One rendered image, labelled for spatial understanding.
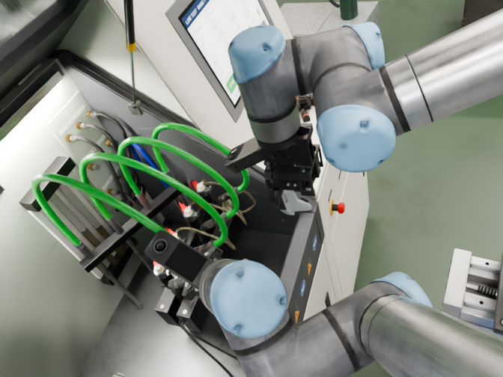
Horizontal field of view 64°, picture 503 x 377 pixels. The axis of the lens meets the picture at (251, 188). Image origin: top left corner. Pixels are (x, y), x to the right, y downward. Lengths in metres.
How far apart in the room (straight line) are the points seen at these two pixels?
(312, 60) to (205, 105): 0.60
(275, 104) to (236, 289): 0.26
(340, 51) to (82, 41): 0.69
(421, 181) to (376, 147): 2.01
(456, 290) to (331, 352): 0.50
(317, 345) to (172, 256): 0.26
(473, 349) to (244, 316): 0.21
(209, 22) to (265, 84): 0.67
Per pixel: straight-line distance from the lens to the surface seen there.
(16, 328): 1.08
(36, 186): 0.84
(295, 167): 0.65
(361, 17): 3.21
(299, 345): 0.48
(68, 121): 1.09
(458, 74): 0.43
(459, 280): 0.94
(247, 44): 0.54
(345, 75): 0.47
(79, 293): 1.18
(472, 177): 2.48
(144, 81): 1.03
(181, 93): 1.03
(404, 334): 0.38
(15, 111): 0.97
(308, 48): 0.54
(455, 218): 2.29
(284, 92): 0.55
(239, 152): 0.71
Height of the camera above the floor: 1.81
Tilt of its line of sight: 45 degrees down
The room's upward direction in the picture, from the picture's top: 21 degrees counter-clockwise
